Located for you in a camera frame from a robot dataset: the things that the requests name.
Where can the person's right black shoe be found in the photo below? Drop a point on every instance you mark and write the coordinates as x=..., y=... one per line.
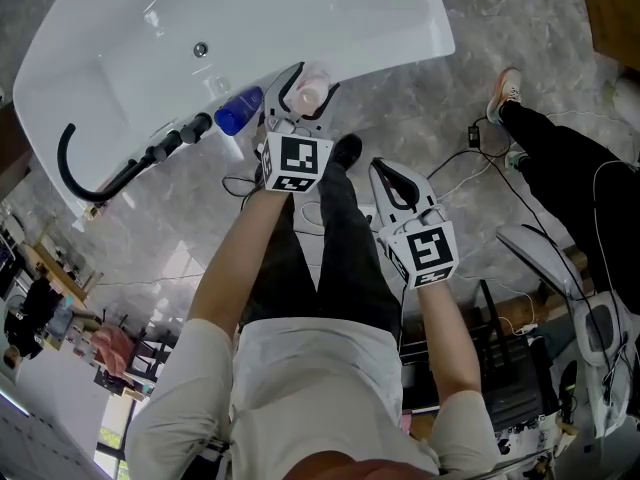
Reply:
x=347, y=150

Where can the blue bottle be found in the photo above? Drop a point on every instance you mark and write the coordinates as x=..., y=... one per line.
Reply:
x=237, y=113

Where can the person's right forearm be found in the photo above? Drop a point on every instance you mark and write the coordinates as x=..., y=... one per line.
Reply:
x=445, y=338

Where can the person's left forearm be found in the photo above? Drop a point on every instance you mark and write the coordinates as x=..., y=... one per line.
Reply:
x=235, y=258

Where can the black faucet knob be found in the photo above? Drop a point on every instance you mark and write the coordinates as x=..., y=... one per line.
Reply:
x=157, y=153
x=173, y=140

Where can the black metal rack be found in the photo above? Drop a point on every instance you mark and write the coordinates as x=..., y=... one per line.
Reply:
x=510, y=368

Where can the small gold pink container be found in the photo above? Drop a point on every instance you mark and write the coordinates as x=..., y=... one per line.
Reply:
x=92, y=211

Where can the wooden bench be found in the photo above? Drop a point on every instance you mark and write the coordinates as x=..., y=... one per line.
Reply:
x=520, y=308

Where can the person's head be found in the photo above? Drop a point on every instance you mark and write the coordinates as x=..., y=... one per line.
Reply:
x=350, y=468

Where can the person in white shirt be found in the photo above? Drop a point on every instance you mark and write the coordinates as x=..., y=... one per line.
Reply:
x=310, y=393

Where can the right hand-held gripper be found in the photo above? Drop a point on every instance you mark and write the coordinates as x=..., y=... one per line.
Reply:
x=425, y=253

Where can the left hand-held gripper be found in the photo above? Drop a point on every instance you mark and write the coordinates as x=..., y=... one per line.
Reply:
x=295, y=163

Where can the wooden table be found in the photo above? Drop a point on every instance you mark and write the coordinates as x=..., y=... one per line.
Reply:
x=55, y=268

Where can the pink white bottle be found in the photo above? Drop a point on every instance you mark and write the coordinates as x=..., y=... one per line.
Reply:
x=312, y=88

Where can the person's black trousers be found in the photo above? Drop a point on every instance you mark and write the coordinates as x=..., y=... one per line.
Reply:
x=350, y=258

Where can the black chair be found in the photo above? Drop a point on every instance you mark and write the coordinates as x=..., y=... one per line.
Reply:
x=145, y=358

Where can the black power adapter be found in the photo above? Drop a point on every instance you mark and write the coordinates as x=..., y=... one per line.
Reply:
x=474, y=135

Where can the white bathtub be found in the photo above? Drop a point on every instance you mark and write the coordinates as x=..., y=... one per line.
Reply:
x=250, y=8

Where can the black curved faucet spout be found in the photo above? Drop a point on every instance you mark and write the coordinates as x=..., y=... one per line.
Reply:
x=65, y=168

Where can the pink cloth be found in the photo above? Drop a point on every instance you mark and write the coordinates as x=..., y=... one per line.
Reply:
x=112, y=350

